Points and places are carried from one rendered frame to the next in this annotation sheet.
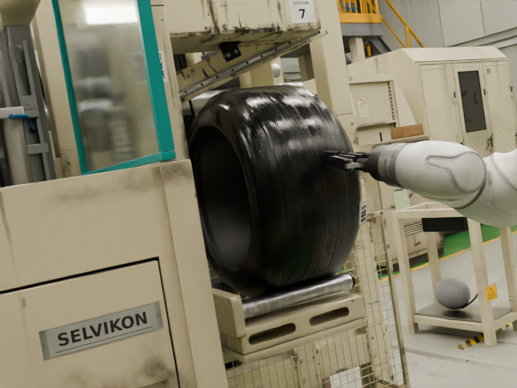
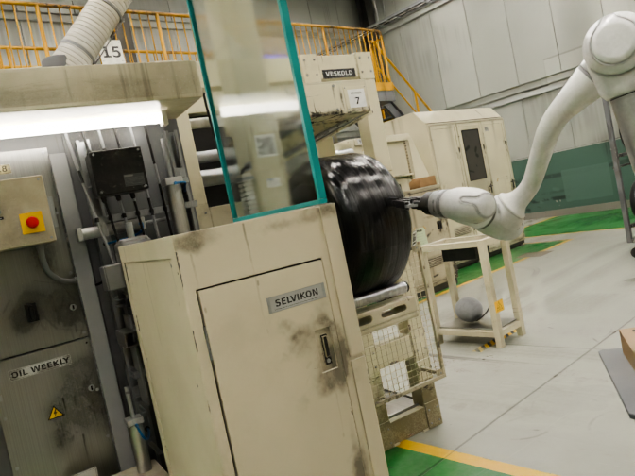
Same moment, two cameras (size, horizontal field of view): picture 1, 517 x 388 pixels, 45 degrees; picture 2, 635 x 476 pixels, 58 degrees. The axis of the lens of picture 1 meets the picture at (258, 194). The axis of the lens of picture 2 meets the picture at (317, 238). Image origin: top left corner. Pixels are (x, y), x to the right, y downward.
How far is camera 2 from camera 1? 56 cm
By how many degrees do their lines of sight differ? 4
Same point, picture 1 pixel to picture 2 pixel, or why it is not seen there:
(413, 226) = (432, 261)
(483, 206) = (495, 227)
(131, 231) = (307, 244)
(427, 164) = (460, 201)
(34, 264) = (261, 262)
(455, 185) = (478, 213)
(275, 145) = (355, 195)
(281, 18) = (343, 104)
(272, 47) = (335, 125)
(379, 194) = not seen: hidden behind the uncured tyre
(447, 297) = (465, 313)
